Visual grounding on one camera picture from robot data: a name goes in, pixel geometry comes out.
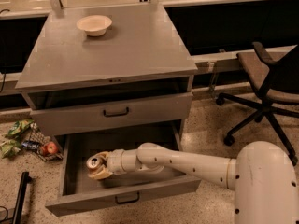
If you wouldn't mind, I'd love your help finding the black metal stand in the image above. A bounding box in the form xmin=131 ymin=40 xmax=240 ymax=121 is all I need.
xmin=0 ymin=172 xmax=32 ymax=224

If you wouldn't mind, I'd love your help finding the open grey lower drawer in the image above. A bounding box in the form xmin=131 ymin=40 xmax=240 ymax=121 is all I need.
xmin=46 ymin=121 xmax=200 ymax=217

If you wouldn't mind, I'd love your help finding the white paper bowl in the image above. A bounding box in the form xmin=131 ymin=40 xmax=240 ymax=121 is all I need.
xmin=77 ymin=15 xmax=112 ymax=37

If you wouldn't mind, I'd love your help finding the green chip bag lower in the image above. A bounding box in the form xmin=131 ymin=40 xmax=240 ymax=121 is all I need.
xmin=0 ymin=139 xmax=21 ymax=158

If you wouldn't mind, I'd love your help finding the grey drawer cabinet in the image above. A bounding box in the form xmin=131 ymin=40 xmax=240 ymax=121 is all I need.
xmin=15 ymin=3 xmax=199 ymax=147

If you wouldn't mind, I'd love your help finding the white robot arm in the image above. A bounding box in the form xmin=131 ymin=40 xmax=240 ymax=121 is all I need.
xmin=86 ymin=141 xmax=299 ymax=224

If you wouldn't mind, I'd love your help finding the black office chair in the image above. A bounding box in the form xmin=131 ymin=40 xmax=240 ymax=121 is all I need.
xmin=216 ymin=42 xmax=299 ymax=166

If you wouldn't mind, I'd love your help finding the green chip bag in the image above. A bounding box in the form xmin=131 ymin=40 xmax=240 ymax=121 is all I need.
xmin=0 ymin=139 xmax=21 ymax=158
xmin=6 ymin=119 xmax=34 ymax=138

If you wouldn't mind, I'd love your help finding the red apple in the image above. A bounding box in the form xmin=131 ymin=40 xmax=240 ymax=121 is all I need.
xmin=41 ymin=142 xmax=58 ymax=156

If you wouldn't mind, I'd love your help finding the orange soda can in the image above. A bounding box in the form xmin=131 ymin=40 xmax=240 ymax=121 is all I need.
xmin=86 ymin=154 xmax=107 ymax=172

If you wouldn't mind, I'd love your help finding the blue snack packet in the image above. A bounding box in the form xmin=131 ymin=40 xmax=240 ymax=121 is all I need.
xmin=21 ymin=140 xmax=40 ymax=150

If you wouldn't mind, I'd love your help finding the grey upper drawer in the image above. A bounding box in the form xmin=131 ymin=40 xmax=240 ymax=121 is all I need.
xmin=31 ymin=92 xmax=192 ymax=136

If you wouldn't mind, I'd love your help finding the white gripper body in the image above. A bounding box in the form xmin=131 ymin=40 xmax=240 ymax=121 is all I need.
xmin=107 ymin=149 xmax=125 ymax=175

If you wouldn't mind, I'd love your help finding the green chip bag upper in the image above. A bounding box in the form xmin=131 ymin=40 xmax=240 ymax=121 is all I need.
xmin=6 ymin=119 xmax=34 ymax=138

